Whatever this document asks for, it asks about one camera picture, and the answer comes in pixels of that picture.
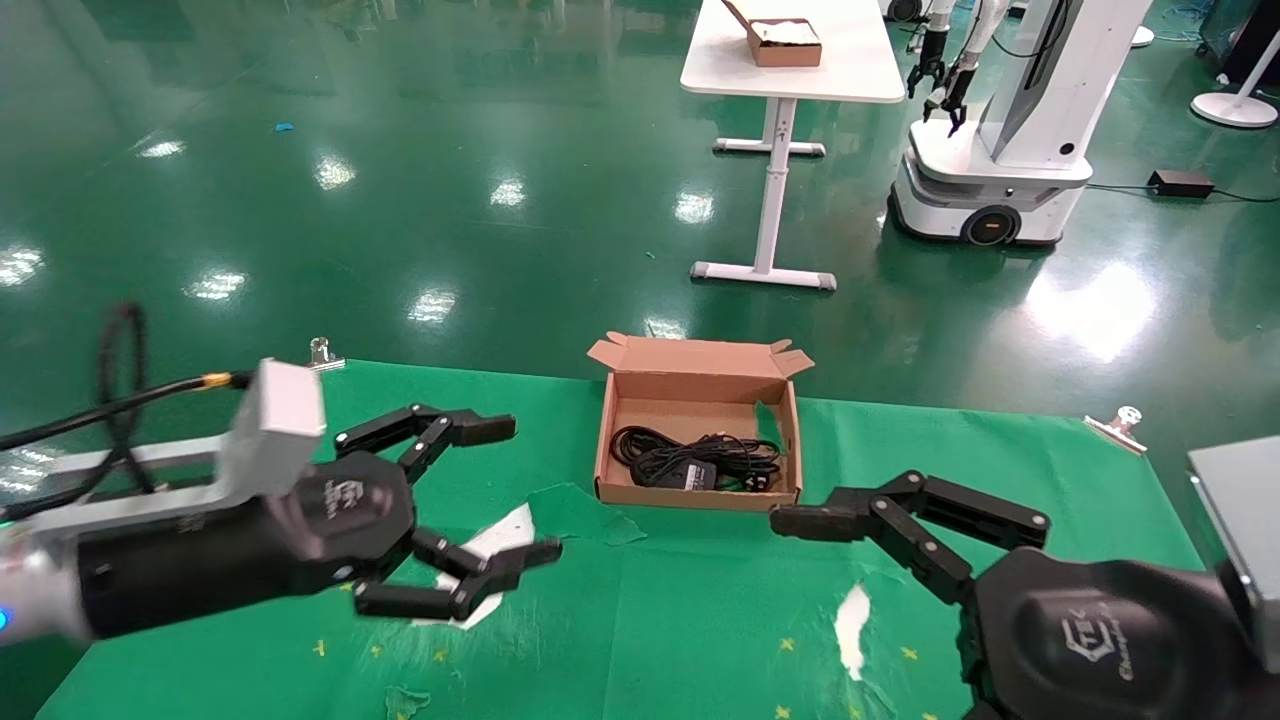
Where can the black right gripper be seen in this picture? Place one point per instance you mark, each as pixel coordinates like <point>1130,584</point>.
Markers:
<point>1100,640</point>

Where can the metal table clamp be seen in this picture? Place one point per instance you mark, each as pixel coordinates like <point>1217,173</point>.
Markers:
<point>1118,425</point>
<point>318,355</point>

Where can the background robot black gripper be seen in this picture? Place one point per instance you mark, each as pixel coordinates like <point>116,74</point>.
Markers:
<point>950,95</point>
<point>925,70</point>

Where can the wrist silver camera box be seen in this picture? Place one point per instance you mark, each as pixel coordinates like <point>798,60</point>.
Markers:
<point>1240,530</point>
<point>275,430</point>

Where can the white round stand base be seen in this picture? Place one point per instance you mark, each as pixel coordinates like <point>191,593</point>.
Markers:
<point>1235,108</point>

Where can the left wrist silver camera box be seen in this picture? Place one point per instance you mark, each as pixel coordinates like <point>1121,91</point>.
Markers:
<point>275,430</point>

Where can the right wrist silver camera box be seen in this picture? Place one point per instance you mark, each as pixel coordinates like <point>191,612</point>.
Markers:
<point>1240,530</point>

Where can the white standing desk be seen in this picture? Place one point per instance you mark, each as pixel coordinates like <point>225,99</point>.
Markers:
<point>850,60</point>

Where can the open brown cardboard box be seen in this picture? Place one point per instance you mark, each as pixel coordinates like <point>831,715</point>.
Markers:
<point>700,385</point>

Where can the torn green table cloth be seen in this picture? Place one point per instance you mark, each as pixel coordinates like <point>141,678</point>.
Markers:
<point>700,600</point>

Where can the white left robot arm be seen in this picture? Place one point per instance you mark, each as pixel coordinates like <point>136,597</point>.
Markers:
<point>40,595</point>

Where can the upright green cloth scrap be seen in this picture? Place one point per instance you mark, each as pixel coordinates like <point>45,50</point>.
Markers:
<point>770,420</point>

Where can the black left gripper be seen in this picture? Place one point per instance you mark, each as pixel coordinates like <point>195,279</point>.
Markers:
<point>250,550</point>

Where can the black power brick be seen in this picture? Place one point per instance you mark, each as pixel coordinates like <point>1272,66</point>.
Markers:
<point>1180,183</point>

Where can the small brown box with papers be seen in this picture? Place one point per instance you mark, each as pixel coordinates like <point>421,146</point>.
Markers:
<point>785,45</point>

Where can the white wheeled background robot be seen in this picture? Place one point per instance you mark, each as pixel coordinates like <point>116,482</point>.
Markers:
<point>1030,120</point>

